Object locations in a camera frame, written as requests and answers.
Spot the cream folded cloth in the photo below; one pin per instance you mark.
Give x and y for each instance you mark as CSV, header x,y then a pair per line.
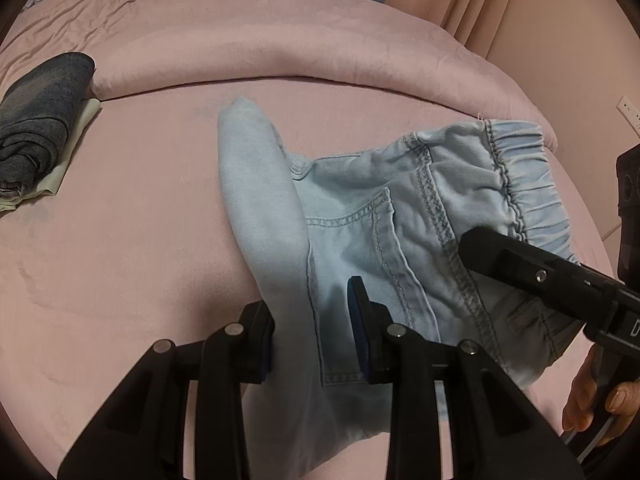
x,y
65,160

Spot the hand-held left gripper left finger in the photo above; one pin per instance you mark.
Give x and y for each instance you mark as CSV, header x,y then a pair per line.
x,y
261,352

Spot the white wall socket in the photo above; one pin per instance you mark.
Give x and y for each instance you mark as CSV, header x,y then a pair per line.
x,y
630,115

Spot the light blue denim pants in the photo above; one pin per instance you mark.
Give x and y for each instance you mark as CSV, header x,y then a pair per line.
x,y
350,220

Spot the pink bed sheet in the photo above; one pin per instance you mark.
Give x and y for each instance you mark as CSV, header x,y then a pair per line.
x,y
125,260

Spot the pink quilt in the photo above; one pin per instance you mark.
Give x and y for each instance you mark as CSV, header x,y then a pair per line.
x,y
300,45

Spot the dark grey folded garment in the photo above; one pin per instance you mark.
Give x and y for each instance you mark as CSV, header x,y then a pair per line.
x,y
37,120

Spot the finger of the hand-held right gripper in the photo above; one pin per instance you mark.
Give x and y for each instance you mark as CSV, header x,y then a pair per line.
x,y
525,267

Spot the person's right hand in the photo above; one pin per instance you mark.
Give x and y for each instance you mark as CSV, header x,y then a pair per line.
x,y
620,400

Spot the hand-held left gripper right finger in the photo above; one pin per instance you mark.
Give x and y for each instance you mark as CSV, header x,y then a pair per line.
x,y
357,320

